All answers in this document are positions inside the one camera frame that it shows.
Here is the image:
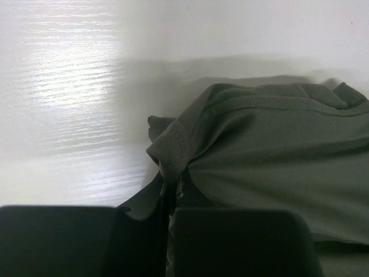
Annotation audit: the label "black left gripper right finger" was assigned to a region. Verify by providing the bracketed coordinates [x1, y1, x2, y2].
[171, 170, 325, 277]

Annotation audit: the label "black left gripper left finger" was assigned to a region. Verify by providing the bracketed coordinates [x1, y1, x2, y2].
[1, 175, 168, 276]

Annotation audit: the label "dark olive green shorts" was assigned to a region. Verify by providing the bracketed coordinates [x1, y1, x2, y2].
[145, 74, 369, 277]

